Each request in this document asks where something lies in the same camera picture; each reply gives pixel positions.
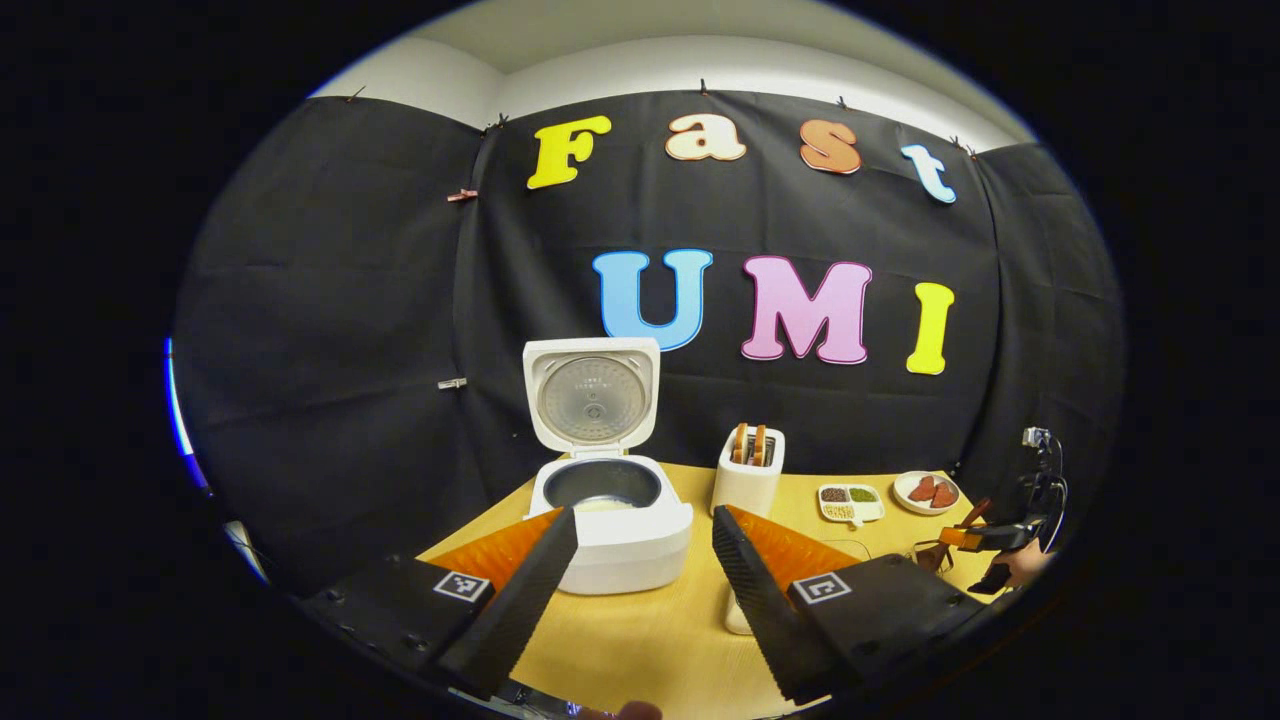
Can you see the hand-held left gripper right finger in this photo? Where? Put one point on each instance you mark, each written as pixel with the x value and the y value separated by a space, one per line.
pixel 760 610

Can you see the bread slice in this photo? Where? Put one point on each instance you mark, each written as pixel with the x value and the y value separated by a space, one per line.
pixel 758 445
pixel 740 443

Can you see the white toaster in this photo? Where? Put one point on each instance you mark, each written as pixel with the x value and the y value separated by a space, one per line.
pixel 745 490

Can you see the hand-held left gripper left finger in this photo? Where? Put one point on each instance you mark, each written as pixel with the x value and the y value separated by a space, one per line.
pixel 510 620

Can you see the clear chopstick holder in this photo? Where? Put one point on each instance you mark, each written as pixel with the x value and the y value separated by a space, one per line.
pixel 930 560

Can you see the red-brown meat piece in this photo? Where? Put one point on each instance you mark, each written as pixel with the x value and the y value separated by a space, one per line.
pixel 945 495
pixel 922 489

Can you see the brown wooden spoon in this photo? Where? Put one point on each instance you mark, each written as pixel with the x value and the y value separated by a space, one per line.
pixel 975 513

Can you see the white divided grain dish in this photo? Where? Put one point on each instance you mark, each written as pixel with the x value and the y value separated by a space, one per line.
pixel 868 511

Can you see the black backdrop cloth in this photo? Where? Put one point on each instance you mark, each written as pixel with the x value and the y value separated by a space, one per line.
pixel 350 300

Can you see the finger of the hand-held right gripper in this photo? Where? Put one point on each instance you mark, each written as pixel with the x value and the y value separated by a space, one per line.
pixel 995 538

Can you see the white round plate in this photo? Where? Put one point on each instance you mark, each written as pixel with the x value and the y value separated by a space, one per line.
pixel 900 492

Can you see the white rice cooker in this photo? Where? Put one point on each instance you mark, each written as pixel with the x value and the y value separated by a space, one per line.
pixel 630 560

